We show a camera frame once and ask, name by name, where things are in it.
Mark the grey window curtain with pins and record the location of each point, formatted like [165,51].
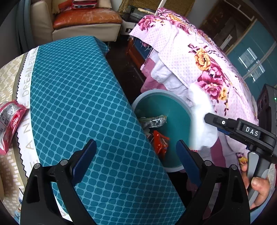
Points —
[23,26]

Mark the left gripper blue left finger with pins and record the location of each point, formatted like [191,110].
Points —
[82,160]

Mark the teal checkered table cloth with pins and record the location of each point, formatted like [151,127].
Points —
[75,97]

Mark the person's right hand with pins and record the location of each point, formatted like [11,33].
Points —
[262,186]

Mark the red Hennessy gift bag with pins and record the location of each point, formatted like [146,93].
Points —
[87,4]

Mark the beige leather armchair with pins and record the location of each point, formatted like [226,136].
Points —
[43,13]

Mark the teal round trash bin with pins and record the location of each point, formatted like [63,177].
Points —
[158,102]

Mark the pink floral bed quilt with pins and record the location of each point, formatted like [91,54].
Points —
[186,62]

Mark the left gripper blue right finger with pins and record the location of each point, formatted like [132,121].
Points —
[191,162]

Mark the orange seat cushion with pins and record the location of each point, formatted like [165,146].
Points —
[86,17]

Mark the orange snack wrapper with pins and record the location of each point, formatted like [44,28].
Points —
[160,144]

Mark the teal glass wardrobe door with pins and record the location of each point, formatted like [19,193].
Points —
[255,59]

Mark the pink snack wrapper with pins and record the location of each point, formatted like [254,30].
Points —
[11,114]

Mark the silver crumpled wrapper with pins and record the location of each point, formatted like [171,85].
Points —
[153,122]

